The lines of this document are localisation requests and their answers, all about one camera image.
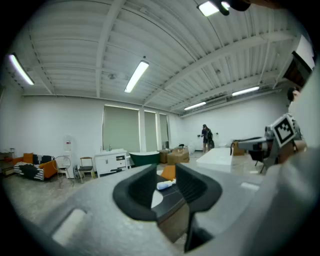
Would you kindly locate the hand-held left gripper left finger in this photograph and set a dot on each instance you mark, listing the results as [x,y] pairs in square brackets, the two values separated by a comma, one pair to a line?
[135,197]

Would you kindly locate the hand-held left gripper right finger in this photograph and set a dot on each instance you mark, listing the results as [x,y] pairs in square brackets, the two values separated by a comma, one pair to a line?
[197,192]

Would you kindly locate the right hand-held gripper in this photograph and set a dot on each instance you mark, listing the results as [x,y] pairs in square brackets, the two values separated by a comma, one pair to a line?
[283,130]

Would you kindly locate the white pump bottle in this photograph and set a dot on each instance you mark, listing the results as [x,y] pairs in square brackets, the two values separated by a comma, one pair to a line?
[165,185]

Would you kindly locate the white cube table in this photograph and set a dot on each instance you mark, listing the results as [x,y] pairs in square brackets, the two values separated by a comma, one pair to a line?
[216,156]

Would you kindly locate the orange cushion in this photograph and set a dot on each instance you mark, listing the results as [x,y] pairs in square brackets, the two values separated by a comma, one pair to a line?
[169,172]

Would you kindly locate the large cardboard box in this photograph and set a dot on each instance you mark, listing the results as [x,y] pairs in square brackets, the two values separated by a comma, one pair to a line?
[178,157]

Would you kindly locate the dark green bathtub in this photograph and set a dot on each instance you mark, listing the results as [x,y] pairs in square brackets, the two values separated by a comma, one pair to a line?
[145,158]

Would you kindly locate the white vanity cabinet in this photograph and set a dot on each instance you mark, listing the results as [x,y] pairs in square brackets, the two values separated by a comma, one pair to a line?
[110,162]

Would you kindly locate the small cardboard box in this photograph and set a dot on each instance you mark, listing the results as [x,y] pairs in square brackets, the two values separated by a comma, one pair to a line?
[163,155]

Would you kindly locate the ceiling tube light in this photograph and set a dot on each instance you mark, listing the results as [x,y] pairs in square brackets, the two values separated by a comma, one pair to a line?
[21,69]
[195,106]
[136,76]
[208,8]
[245,91]

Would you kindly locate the wooden chair with dark seat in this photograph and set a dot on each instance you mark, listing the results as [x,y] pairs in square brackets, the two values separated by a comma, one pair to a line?
[86,168]

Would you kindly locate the narrow window blind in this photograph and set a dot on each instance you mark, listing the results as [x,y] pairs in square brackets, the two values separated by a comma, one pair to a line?
[150,131]
[163,130]

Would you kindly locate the person's face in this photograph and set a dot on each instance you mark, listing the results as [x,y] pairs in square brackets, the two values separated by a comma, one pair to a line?
[296,95]

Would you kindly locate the wide window blind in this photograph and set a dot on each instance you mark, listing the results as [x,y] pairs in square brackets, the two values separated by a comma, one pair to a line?
[121,128]

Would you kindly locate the white water dispenser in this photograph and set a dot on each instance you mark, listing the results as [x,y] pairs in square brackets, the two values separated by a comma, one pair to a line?
[68,150]

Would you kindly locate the orange sofa with striped throw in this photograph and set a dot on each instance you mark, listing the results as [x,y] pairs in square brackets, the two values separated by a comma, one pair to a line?
[33,166]

